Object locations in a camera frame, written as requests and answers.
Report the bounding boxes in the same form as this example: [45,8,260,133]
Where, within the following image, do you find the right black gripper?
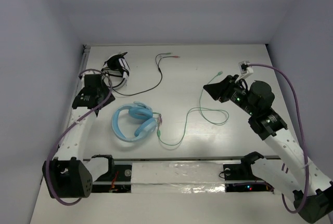
[203,74,257,116]

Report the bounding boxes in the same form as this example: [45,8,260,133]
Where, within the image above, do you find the green headphone cable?
[155,71,230,151]

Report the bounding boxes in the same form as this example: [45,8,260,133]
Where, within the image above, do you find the light blue headphones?
[111,102,158,143]

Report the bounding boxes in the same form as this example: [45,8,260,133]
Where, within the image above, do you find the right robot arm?
[203,75,332,223]

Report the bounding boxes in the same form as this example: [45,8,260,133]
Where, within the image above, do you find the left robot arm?
[42,69,116,206]

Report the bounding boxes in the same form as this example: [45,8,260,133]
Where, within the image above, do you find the black and white headphones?
[101,51,131,89]

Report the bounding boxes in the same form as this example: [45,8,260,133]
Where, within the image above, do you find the foil covered panel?
[131,161,225,194]

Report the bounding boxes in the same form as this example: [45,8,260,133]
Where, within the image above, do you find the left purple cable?
[43,68,113,206]

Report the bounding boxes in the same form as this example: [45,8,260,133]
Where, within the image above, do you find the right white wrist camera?
[238,61,253,79]

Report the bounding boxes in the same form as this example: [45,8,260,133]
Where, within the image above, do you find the black audio splitter cable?
[113,51,181,97]

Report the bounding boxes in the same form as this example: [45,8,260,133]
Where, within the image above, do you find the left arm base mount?
[83,155,132,193]

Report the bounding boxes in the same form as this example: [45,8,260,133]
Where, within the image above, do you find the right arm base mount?
[219,152,274,193]

